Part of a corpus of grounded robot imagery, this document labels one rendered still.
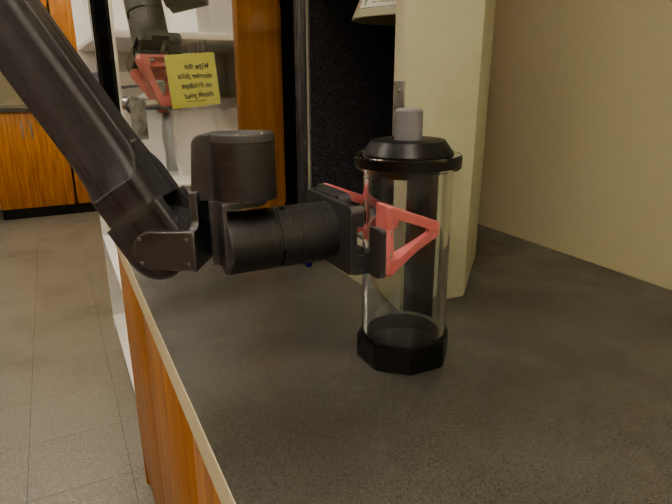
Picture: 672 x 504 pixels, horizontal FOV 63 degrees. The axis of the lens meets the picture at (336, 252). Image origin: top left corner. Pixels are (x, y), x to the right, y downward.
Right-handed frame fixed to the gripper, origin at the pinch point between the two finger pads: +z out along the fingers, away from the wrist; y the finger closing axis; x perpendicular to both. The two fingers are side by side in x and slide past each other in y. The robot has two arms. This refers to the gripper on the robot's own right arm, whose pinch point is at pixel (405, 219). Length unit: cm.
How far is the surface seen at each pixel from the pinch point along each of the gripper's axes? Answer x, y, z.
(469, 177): -1.5, 10.5, 17.0
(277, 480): 15.8, -13.0, -19.9
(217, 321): 15.5, 18.0, -16.3
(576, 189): 5, 20, 49
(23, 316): 107, 274, -61
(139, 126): -8.0, 36.7, -20.8
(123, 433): 108, 142, -25
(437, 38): -18.6, 10.3, 10.7
